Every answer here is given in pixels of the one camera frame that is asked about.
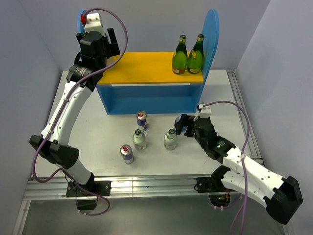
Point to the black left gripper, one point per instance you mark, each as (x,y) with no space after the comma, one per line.
(112,50)

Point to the blue and yellow shelf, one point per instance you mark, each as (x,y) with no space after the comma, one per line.
(144,81)

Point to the green glass bottle right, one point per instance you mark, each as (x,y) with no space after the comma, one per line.
(195,59)

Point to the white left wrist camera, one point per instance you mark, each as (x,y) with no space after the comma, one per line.
(94,23)

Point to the aluminium rail frame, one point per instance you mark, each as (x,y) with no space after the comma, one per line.
(156,172)

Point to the Red Bull can front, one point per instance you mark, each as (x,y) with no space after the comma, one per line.
(127,154)

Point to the green glass bottle left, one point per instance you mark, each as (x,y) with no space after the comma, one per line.
(179,60)

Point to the red bull can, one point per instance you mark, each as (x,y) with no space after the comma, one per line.
(127,154)
(141,118)

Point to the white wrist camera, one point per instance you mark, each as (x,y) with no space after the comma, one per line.
(203,112)
(94,23)

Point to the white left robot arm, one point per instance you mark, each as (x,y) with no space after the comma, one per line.
(82,78)

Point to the Red Bull can rear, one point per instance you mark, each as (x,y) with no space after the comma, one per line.
(141,118)

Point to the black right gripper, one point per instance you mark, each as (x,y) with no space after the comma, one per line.
(189,120)

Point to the clear glass bottle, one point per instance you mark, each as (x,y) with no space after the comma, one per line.
(170,140)
(139,140)

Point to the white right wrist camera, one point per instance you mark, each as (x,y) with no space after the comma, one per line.
(203,112)

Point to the green glass bottle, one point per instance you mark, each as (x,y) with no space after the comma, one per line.
(179,60)
(195,59)

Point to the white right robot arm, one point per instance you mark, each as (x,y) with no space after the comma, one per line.
(280,196)

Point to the Pocari Sweat bottle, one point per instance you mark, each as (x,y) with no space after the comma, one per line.
(178,125)

